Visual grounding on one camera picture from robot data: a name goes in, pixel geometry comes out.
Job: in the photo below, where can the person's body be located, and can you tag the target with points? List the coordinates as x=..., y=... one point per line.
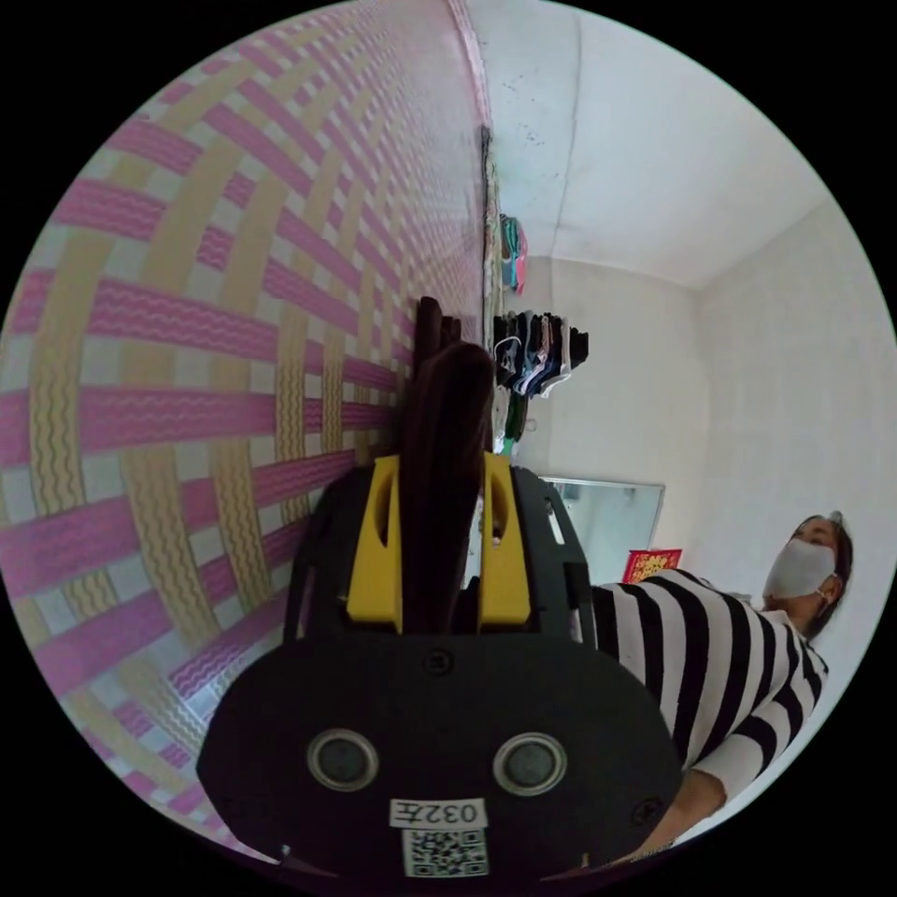
x=708, y=652

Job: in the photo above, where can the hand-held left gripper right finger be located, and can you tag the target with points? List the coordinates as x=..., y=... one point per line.
x=506, y=575

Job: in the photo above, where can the window with metal frame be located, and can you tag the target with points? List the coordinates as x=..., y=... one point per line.
x=613, y=522

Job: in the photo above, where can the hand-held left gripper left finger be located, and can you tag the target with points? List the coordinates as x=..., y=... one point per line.
x=370, y=560

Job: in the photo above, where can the bed with pink woven mat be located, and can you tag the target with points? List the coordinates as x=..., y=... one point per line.
x=210, y=294

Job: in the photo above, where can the person's left forearm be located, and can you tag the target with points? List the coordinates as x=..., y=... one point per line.
x=690, y=806

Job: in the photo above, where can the dark red long sleeve shirt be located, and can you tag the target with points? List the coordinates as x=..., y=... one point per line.
x=441, y=455

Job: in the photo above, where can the pile of clothes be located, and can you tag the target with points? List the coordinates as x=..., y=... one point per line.
x=513, y=254
x=536, y=357

